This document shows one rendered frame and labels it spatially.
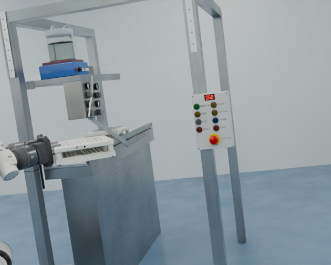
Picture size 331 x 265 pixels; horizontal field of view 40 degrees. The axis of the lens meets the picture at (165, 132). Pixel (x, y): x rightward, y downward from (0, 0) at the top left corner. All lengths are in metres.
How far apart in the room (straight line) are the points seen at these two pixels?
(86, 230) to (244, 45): 3.55
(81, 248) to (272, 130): 3.48
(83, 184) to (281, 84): 3.53
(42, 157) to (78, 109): 0.62
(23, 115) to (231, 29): 3.62
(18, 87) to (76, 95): 0.31
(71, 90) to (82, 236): 0.87
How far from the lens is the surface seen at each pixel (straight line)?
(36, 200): 2.56
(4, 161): 1.77
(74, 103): 2.43
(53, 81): 2.47
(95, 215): 2.67
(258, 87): 5.63
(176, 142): 5.72
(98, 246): 2.72
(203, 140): 2.13
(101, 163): 2.62
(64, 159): 1.87
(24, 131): 2.51
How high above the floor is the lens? 1.24
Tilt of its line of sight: 6 degrees down
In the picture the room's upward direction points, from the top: 7 degrees counter-clockwise
